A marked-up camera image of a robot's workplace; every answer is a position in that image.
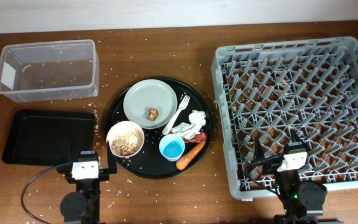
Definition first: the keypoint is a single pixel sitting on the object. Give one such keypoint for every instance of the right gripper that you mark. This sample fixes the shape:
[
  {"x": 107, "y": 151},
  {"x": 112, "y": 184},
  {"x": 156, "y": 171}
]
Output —
[{"x": 271, "y": 165}]

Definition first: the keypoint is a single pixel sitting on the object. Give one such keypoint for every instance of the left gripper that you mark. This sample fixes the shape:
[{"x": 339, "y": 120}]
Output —
[{"x": 103, "y": 175}]

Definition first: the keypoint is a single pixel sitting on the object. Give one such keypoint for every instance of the rice and nuts pile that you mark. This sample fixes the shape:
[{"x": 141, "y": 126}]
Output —
[{"x": 127, "y": 144}]

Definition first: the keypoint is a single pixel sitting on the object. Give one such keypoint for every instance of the pink bowl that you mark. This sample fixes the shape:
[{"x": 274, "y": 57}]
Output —
[{"x": 121, "y": 128}]

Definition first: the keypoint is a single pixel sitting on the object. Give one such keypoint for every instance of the light blue cup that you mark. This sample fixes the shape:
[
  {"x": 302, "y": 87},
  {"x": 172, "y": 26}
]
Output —
[{"x": 172, "y": 147}]

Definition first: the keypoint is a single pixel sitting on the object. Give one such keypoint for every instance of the brown food scrap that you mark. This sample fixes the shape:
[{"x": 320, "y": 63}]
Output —
[{"x": 153, "y": 114}]

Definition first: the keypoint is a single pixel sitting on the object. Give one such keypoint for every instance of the orange carrot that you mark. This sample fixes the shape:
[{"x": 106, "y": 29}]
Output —
[{"x": 183, "y": 162}]

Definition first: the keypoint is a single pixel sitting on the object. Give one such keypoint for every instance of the grey plate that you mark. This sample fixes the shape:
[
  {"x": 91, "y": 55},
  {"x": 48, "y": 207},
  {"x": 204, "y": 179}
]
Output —
[{"x": 148, "y": 94}]

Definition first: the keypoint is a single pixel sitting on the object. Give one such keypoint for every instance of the red snack wrapper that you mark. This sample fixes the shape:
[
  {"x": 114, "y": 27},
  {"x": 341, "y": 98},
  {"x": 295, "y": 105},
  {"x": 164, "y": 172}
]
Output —
[{"x": 200, "y": 137}]

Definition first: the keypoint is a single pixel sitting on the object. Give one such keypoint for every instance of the white napkin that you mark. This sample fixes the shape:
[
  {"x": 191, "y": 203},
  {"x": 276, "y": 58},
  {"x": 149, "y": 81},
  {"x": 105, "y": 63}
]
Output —
[{"x": 189, "y": 130}]

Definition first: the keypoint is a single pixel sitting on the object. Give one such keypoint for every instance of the white plastic fork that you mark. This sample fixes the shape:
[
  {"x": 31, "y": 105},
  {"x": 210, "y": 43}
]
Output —
[{"x": 184, "y": 103}]

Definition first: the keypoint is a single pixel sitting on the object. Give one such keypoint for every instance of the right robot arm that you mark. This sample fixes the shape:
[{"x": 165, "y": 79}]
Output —
[{"x": 302, "y": 200}]

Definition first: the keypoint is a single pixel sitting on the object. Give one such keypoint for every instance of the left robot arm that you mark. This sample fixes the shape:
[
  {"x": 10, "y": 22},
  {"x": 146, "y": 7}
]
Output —
[{"x": 82, "y": 205}]

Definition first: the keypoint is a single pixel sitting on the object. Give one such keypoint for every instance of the grey dishwasher rack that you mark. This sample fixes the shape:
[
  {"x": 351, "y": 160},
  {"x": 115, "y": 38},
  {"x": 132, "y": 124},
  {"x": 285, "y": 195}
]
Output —
[{"x": 266, "y": 90}]

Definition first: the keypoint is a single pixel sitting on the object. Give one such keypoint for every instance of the round black tray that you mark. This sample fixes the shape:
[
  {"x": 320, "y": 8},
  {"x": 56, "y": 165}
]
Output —
[{"x": 149, "y": 163}]

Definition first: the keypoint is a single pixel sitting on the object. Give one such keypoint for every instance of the black rectangular tray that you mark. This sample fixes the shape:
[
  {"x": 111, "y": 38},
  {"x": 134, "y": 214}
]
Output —
[{"x": 48, "y": 138}]

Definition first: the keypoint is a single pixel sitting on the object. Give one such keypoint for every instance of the clear plastic bin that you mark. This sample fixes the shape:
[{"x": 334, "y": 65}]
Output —
[{"x": 47, "y": 71}]

